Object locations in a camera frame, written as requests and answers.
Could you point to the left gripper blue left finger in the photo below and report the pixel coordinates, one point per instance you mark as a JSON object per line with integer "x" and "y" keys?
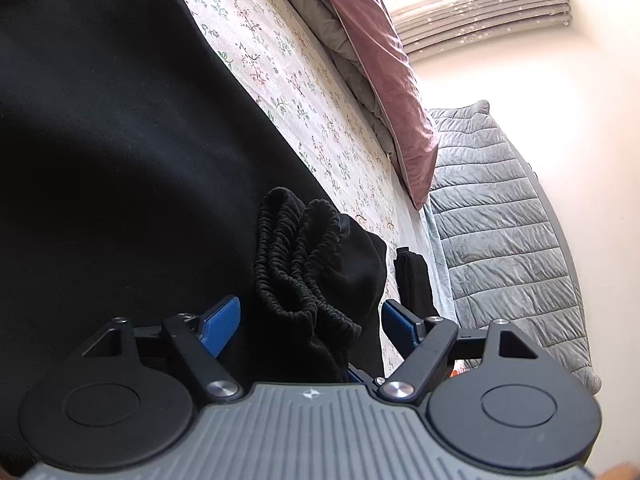
{"x": 215, "y": 327}

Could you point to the folded black garment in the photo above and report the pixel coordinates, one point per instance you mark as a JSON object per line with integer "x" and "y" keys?
{"x": 413, "y": 283}

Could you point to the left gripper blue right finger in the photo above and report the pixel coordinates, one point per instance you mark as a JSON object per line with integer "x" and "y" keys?
{"x": 402, "y": 327}

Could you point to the floral bed sheet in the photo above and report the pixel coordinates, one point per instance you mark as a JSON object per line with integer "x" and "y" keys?
{"x": 276, "y": 58}

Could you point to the pink grey duvet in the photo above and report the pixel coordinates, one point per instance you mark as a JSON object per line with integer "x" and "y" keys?
{"x": 361, "y": 39}

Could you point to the orange white tissue pack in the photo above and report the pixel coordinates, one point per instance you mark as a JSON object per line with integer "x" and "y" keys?
{"x": 457, "y": 371}

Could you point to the black sweatpants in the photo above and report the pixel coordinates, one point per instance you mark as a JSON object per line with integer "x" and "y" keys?
{"x": 133, "y": 168}

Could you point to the white window blinds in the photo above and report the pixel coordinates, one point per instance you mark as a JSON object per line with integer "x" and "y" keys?
{"x": 433, "y": 27}

